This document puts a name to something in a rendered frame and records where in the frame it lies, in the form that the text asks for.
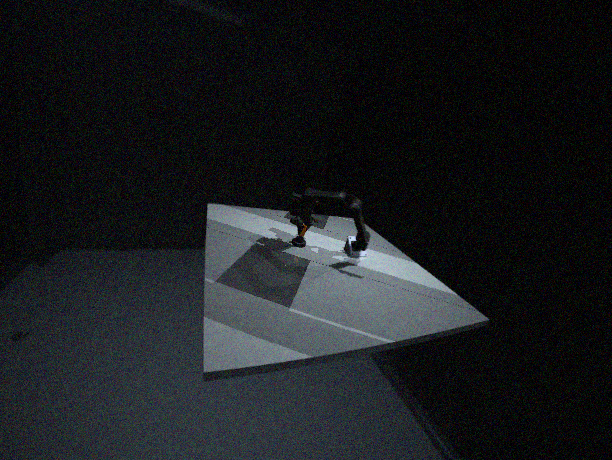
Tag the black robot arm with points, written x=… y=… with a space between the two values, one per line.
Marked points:
x=312 y=195

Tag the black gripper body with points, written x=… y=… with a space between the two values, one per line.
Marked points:
x=305 y=216

